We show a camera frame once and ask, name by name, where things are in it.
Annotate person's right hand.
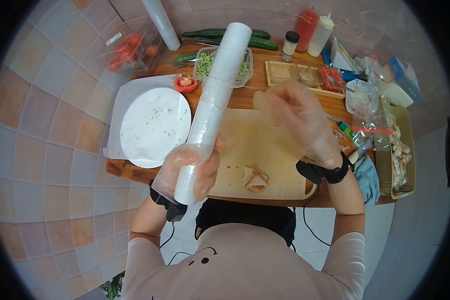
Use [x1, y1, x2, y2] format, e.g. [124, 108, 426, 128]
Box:
[253, 80, 343, 170]

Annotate person's left hand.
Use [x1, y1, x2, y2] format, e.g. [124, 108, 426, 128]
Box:
[151, 137, 226, 202]

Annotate person's right fingers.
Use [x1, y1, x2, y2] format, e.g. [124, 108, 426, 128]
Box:
[253, 80, 319, 124]

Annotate person's left thumb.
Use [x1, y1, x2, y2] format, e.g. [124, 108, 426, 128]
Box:
[193, 137, 226, 202]

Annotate person's left fingers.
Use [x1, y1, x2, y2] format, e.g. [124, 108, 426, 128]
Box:
[161, 144, 215, 177]

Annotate white plastic wrap roll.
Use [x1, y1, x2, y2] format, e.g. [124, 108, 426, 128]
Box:
[173, 22, 253, 206]

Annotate wooden compartment tray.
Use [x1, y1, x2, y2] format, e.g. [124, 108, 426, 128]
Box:
[265, 61, 346, 100]

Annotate wooden table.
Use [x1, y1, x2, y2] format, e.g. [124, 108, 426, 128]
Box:
[106, 40, 397, 208]

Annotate white round plate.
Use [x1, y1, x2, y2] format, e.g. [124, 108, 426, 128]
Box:
[120, 87, 192, 169]

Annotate cut sandwich piece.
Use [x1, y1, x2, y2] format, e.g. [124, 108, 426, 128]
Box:
[241, 166, 271, 193]

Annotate wooden cutting board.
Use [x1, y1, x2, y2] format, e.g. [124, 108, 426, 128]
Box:
[206, 108, 318, 201]

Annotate black wrist band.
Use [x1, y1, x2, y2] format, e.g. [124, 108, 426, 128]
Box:
[148, 180, 188, 223]
[295, 151, 352, 185]

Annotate spice jar with black lid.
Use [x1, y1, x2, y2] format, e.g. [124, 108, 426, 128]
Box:
[281, 31, 300, 62]

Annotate whole green cucumber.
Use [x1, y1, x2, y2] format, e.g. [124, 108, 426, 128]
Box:
[182, 28, 272, 40]
[195, 36, 280, 52]

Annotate red squeeze bottle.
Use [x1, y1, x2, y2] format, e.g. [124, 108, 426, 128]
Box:
[295, 7, 319, 54]

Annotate white carton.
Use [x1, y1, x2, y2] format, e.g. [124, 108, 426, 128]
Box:
[330, 37, 359, 73]

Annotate white squeeze bottle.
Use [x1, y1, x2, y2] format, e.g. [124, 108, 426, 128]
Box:
[307, 13, 335, 58]

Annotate small red bowl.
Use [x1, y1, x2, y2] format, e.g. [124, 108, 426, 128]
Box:
[173, 76, 199, 94]

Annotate clear container of chopped cucumber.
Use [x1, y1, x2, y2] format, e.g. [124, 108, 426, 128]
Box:
[193, 46, 254, 89]

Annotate clear zip bag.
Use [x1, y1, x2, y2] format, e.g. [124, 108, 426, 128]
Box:
[352, 96, 395, 150]

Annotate person's body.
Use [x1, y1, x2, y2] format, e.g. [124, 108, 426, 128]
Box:
[121, 199, 366, 300]

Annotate cut cucumber half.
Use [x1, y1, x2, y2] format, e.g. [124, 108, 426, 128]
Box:
[172, 52, 199, 64]

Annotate clear box of tomatoes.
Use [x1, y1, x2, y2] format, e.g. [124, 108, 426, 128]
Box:
[106, 30, 162, 74]

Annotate blue cloth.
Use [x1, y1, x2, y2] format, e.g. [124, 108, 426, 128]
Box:
[354, 155, 381, 208]

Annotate blue tissue box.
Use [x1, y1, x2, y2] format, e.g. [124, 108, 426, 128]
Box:
[388, 56, 424, 105]

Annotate beige plastic basket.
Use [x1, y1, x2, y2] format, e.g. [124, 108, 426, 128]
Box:
[375, 104, 416, 200]

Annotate clear plastic film roll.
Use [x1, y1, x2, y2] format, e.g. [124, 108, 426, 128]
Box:
[142, 0, 182, 52]

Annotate green plant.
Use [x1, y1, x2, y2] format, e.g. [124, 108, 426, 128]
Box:
[100, 271, 126, 300]

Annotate green handled knife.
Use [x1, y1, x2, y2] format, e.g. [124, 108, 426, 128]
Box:
[325, 113, 357, 140]

